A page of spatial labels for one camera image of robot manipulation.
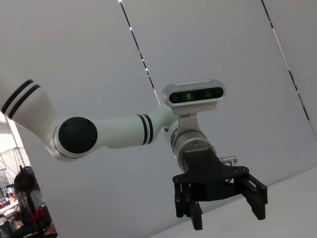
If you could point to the red background object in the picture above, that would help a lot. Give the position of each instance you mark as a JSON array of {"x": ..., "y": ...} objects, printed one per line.
[{"x": 37, "y": 213}]

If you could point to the left gripper silver connector stub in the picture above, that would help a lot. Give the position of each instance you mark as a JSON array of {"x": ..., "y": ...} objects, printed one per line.
[{"x": 229, "y": 159}]

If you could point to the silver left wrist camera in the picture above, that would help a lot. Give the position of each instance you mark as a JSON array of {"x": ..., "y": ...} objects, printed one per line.
[{"x": 193, "y": 96}]

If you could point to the black standing fan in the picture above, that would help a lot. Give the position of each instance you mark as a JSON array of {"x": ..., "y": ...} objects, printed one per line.
[{"x": 23, "y": 181}]

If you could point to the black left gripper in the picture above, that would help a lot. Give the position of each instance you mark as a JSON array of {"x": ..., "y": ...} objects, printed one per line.
[{"x": 203, "y": 173}]

